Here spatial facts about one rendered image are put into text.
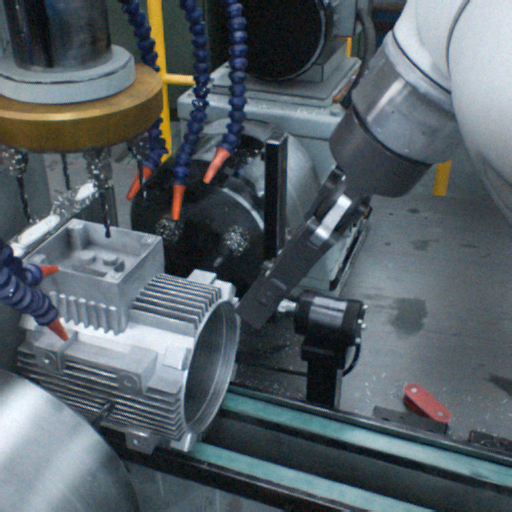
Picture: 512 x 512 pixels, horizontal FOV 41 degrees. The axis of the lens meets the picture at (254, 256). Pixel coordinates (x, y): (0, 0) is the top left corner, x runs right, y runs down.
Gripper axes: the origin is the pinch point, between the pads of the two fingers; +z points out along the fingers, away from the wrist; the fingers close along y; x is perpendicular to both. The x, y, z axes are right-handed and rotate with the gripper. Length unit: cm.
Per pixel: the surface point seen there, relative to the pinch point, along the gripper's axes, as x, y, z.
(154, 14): -95, -220, 94
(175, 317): -5.8, -3.0, 12.5
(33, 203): -31.4, -18.8, 26.8
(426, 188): 50, -266, 107
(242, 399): 6.9, -11.2, 26.2
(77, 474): -4.4, 19.6, 9.7
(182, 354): -3.0, 0.8, 12.3
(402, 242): 22, -77, 31
